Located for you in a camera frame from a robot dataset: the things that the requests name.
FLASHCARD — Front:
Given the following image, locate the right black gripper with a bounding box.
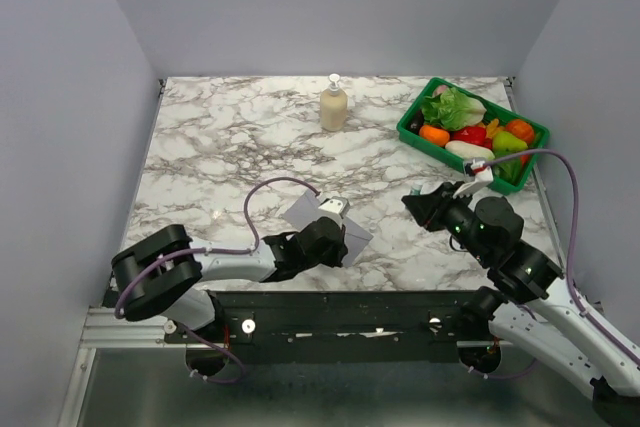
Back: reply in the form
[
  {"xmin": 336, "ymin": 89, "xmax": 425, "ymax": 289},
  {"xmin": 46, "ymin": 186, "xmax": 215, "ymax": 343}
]
[{"xmin": 403, "ymin": 180, "xmax": 492, "ymax": 264}]

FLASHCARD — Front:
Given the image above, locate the grey envelope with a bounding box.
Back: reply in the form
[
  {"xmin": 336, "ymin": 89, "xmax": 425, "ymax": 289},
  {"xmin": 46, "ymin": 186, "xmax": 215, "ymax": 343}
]
[{"xmin": 283, "ymin": 192, "xmax": 373, "ymax": 267}]

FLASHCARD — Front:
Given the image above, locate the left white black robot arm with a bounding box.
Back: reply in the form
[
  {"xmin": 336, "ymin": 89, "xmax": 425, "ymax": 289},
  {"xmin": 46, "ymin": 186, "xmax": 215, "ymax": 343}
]
[{"xmin": 111, "ymin": 216, "xmax": 348, "ymax": 342}]

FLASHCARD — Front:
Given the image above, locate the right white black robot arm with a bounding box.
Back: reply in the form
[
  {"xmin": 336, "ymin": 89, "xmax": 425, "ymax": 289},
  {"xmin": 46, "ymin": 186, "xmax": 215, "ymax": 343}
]
[{"xmin": 402, "ymin": 182, "xmax": 639, "ymax": 426}]

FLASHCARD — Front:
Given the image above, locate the white toy radish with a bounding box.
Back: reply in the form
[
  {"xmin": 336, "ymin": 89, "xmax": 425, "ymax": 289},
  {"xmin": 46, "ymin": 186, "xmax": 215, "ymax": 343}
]
[{"xmin": 445, "ymin": 140, "xmax": 495, "ymax": 160}]

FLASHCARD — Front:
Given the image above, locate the orange toy fruit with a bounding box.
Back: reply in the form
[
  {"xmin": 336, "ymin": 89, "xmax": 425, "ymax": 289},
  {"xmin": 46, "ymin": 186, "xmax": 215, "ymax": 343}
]
[{"xmin": 419, "ymin": 125, "xmax": 450, "ymax": 148}]

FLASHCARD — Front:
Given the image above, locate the green plastic basket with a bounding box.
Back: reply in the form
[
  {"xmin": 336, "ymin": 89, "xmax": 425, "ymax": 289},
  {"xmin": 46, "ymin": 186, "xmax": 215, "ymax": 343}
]
[{"xmin": 397, "ymin": 78, "xmax": 550, "ymax": 172}]

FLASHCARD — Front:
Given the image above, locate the dark toy eggplant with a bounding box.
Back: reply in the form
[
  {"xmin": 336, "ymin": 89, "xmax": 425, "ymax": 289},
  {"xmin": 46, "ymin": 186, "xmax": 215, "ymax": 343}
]
[{"xmin": 408, "ymin": 116, "xmax": 424, "ymax": 132}]

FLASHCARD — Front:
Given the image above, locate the red toy pepper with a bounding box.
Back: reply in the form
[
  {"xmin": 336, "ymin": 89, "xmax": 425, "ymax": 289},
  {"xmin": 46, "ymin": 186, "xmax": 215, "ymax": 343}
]
[{"xmin": 451, "ymin": 126, "xmax": 486, "ymax": 147}]

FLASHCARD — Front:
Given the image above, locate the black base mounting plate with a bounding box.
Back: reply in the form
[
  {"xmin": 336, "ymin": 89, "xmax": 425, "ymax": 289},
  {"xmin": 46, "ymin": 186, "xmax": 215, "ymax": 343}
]
[{"xmin": 164, "ymin": 291, "xmax": 500, "ymax": 374}]

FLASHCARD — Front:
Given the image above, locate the green toy leaf vegetable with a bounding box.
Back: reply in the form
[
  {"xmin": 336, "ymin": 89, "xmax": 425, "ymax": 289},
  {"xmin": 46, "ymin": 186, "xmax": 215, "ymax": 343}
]
[{"xmin": 492, "ymin": 159, "xmax": 522, "ymax": 185}]

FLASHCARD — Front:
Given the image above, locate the green toy pear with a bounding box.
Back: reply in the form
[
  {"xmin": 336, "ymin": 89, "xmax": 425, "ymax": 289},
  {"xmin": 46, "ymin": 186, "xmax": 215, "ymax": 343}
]
[{"xmin": 492, "ymin": 131, "xmax": 528, "ymax": 155}]

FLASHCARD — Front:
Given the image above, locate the green toy lettuce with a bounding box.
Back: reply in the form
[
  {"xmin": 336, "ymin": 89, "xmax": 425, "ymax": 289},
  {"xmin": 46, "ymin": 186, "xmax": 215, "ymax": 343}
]
[{"xmin": 421, "ymin": 87, "xmax": 486, "ymax": 131}]

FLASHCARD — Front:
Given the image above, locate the yellow toy pepper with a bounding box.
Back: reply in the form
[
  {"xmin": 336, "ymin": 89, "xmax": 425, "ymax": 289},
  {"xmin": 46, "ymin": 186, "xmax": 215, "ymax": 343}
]
[{"xmin": 485, "ymin": 118, "xmax": 504, "ymax": 139}]

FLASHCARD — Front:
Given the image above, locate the orange toy tomato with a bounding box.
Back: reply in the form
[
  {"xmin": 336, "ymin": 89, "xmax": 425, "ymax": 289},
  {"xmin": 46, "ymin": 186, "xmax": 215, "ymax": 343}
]
[{"xmin": 505, "ymin": 119, "xmax": 535, "ymax": 145}]

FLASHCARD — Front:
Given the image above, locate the beige soap pump bottle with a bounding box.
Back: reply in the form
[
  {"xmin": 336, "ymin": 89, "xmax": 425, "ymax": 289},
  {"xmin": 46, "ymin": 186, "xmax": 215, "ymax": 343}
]
[{"xmin": 320, "ymin": 73, "xmax": 348, "ymax": 132}]

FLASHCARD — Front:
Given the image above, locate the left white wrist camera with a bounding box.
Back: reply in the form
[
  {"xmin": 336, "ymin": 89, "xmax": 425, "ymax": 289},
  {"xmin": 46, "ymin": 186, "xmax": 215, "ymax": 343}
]
[{"xmin": 317, "ymin": 195, "xmax": 350, "ymax": 227}]

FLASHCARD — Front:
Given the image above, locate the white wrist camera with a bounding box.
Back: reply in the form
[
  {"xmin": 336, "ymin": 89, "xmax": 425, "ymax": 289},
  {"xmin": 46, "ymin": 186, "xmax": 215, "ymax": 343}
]
[
  {"xmin": 453, "ymin": 158, "xmax": 494, "ymax": 198},
  {"xmin": 317, "ymin": 195, "xmax": 350, "ymax": 227}
]

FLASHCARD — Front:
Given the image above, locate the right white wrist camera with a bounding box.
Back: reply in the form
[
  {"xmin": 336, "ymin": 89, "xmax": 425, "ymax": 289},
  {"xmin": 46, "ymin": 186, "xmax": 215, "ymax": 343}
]
[{"xmin": 453, "ymin": 158, "xmax": 494, "ymax": 198}]

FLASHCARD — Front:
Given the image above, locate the aluminium frame rail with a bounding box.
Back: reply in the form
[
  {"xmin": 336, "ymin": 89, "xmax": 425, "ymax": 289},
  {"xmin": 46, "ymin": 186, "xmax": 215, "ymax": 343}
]
[{"xmin": 79, "ymin": 308, "xmax": 188, "ymax": 349}]

